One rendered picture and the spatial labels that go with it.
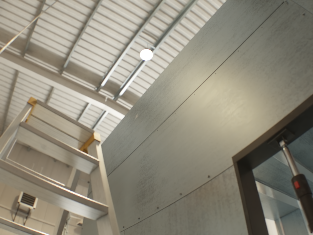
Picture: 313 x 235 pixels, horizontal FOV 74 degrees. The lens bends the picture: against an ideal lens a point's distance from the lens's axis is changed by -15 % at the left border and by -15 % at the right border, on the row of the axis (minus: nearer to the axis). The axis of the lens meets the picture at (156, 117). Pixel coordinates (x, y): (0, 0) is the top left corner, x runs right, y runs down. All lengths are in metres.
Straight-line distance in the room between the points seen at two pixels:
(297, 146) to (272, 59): 1.92
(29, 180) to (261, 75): 0.88
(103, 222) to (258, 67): 0.82
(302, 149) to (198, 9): 5.14
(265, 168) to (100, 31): 5.90
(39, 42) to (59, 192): 7.45
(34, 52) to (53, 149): 7.49
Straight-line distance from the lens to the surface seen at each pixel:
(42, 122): 1.09
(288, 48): 1.01
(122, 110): 8.42
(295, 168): 0.78
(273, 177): 3.25
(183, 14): 6.83
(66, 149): 0.83
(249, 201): 0.83
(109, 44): 7.49
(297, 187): 0.74
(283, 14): 1.17
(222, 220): 0.86
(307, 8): 1.11
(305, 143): 2.87
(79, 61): 7.93
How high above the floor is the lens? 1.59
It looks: 47 degrees up
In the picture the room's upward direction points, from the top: straight up
